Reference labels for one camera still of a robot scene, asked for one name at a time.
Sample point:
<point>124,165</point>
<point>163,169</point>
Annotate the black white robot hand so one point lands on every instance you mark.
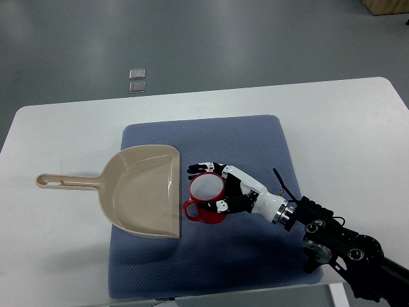
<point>244,193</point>

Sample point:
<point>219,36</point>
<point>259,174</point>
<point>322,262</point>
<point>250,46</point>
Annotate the red mug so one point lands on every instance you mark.
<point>204,188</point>

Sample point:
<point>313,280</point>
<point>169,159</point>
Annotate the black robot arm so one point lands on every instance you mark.
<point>358,259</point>

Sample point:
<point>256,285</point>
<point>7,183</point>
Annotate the beige plastic dustpan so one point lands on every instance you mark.
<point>139,190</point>

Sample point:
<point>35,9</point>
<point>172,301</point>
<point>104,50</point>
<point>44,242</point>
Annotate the blue fabric mat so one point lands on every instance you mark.
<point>243,252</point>

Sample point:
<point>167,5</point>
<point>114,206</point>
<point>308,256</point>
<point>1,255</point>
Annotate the white table leg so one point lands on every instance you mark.
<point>338,295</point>

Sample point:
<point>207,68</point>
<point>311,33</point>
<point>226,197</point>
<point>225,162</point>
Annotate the upper metal floor plate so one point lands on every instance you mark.
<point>137,73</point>

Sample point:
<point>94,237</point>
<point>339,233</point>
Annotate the wooden box corner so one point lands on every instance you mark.
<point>386,7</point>

